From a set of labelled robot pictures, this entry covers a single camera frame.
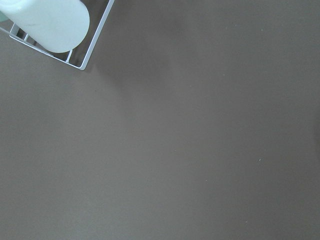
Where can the pale green plastic cup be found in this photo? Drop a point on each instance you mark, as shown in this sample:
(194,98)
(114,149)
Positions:
(57,25)

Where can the white wire cup rack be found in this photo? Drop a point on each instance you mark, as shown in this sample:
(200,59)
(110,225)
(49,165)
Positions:
(78,57)

